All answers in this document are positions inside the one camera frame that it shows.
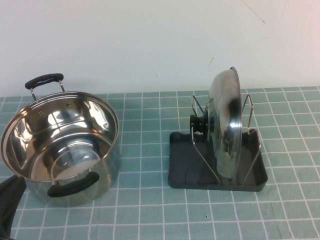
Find black tray wire lid rack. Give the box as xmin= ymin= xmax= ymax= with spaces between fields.
xmin=168 ymin=93 xmax=270 ymax=193

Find green white-grid tablecloth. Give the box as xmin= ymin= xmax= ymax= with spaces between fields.
xmin=0 ymin=86 xmax=320 ymax=240

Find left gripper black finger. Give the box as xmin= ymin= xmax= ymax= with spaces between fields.
xmin=0 ymin=174 xmax=28 ymax=240

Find stainless steel pot black handles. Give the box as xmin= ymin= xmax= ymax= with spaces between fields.
xmin=0 ymin=72 xmax=123 ymax=208

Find steel pot lid black knob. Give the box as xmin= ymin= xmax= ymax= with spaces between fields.
xmin=189 ymin=66 xmax=244 ymax=181

